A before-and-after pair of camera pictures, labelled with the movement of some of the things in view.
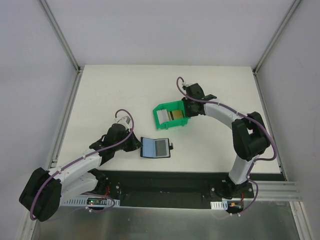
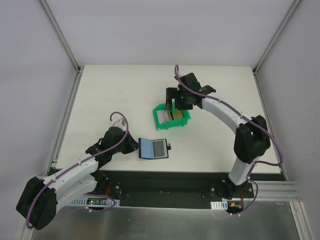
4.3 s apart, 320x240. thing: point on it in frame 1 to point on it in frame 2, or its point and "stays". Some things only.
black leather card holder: x=155 y=148 stays
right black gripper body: x=186 y=108 to x=178 y=99
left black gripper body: x=132 y=142 stays
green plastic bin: x=175 y=106 stays
